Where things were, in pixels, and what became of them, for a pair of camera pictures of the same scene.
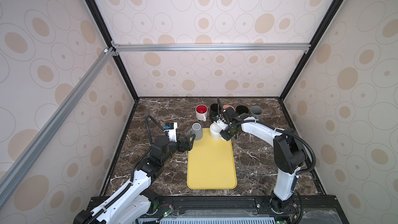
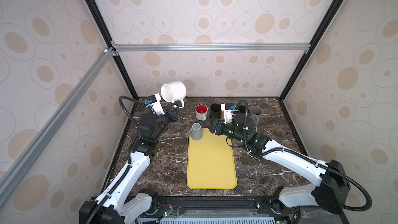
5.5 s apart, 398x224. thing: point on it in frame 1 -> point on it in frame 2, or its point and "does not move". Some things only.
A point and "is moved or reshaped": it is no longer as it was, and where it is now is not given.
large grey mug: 256,112 does not move
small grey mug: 197,129 does not move
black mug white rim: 214,111 does not move
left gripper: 187,146 -> 172,115
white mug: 201,112 does not move
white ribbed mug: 214,131 is moved or reshaped
